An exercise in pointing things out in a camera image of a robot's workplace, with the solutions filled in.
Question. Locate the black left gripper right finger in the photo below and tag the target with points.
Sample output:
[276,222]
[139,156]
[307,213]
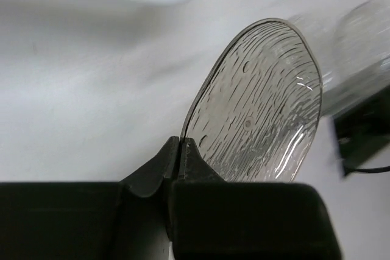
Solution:
[215,219]

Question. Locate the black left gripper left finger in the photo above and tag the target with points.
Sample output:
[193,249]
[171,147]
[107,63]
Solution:
[123,219]

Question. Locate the clear iridescent square plate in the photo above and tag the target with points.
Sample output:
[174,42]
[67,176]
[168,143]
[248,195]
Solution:
[257,112]

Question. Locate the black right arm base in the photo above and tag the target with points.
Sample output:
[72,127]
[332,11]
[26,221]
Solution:
[361,132]

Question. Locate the clear textured glass plate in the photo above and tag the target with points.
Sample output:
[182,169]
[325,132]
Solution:
[352,49]

